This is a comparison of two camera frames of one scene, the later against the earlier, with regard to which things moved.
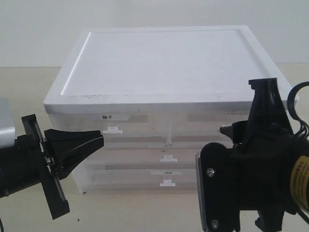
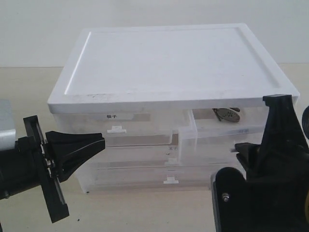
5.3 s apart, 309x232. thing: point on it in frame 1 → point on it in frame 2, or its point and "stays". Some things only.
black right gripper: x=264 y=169 → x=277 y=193
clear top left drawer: x=119 y=128 stays
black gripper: x=200 y=190 → x=231 y=201
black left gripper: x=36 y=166 stays
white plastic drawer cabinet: x=158 y=94 stays
